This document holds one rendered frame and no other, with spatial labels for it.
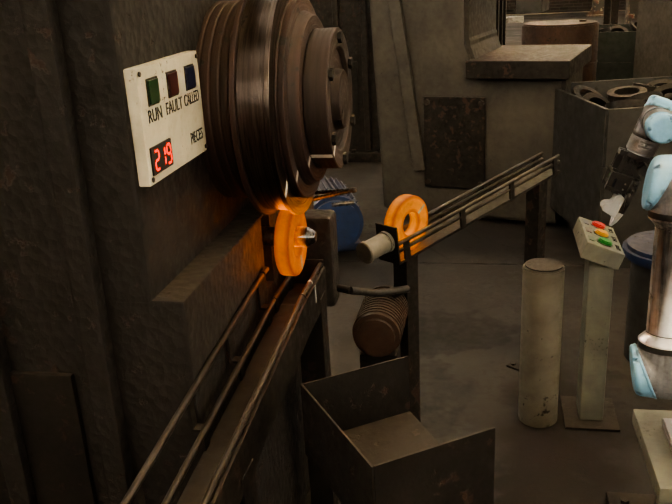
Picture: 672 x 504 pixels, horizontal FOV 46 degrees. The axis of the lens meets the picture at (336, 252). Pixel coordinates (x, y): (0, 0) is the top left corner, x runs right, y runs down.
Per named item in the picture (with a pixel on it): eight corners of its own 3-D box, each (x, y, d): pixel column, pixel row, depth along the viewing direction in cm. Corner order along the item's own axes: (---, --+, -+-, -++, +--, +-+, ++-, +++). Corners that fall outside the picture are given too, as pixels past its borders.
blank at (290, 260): (268, 228, 162) (284, 229, 161) (288, 192, 174) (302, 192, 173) (279, 289, 170) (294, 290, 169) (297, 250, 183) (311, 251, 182)
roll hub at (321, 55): (336, 90, 178) (322, 194, 166) (313, -3, 154) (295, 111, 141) (360, 89, 177) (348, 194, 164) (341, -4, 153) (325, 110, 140)
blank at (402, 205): (398, 260, 217) (407, 263, 214) (375, 224, 206) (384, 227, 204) (426, 218, 222) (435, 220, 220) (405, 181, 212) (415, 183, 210)
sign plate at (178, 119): (139, 187, 122) (122, 69, 116) (197, 149, 146) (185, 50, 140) (152, 187, 122) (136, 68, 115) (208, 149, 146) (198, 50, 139)
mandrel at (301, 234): (237, 248, 172) (236, 228, 171) (243, 243, 176) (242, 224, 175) (314, 249, 169) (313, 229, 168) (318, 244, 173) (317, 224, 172)
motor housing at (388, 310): (358, 489, 218) (349, 313, 200) (369, 444, 238) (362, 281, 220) (404, 492, 215) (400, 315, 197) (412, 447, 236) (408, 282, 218)
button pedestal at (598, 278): (565, 433, 238) (576, 242, 217) (559, 393, 260) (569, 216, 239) (621, 437, 235) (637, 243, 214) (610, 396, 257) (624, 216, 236)
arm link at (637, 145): (656, 139, 212) (662, 146, 204) (649, 155, 214) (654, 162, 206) (630, 130, 212) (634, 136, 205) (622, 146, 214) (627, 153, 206)
